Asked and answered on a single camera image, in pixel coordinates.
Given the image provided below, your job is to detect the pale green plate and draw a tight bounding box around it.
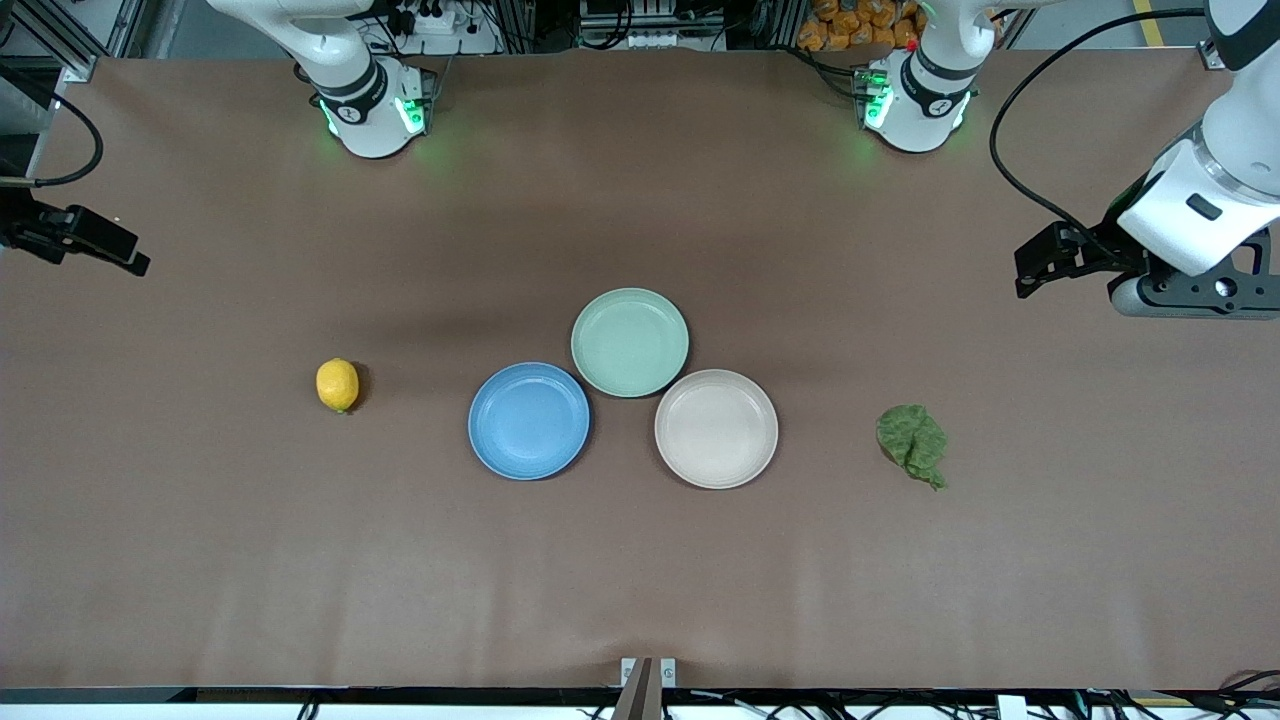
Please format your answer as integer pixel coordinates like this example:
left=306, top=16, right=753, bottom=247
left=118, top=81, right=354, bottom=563
left=571, top=288, right=691, bottom=399

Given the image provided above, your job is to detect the metal table bracket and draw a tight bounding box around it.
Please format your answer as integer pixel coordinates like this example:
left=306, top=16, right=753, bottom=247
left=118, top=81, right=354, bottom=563
left=612, top=656, right=678, bottom=720

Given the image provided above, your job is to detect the green lettuce leaf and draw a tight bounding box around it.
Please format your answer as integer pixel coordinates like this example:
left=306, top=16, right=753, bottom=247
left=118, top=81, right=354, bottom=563
left=876, top=404, right=948, bottom=491

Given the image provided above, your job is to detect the bag of oranges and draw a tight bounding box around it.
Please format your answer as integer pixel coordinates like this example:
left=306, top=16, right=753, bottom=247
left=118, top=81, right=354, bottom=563
left=797, top=0, right=926, bottom=53

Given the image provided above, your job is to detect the beige plate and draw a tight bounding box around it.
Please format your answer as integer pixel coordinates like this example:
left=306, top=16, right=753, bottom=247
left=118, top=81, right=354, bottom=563
left=654, top=369, right=780, bottom=491

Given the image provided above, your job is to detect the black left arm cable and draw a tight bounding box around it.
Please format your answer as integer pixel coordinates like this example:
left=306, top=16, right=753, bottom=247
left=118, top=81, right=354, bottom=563
left=988, top=8, right=1211, bottom=263

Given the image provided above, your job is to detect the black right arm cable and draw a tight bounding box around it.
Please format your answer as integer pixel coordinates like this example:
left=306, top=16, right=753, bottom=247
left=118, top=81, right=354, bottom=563
left=0, top=62, right=105, bottom=189

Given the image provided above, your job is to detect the blue plate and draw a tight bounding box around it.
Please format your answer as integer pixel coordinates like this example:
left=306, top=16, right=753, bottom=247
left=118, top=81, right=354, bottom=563
left=468, top=362, right=591, bottom=482

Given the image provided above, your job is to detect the yellow lemon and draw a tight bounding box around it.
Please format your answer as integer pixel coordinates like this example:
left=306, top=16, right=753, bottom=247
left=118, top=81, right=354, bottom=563
left=316, top=358, right=360, bottom=414

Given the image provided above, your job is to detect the grey control box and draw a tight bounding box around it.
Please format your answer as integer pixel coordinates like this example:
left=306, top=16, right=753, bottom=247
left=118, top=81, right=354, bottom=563
left=578, top=0, right=728, bottom=51

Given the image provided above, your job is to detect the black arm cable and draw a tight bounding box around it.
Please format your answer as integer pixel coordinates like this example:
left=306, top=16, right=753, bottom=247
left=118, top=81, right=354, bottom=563
left=988, top=8, right=1211, bottom=263
left=0, top=62, right=105, bottom=189

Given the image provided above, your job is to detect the white power strip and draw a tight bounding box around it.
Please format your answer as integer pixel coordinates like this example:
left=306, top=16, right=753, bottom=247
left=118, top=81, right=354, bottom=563
left=395, top=0, right=463, bottom=36

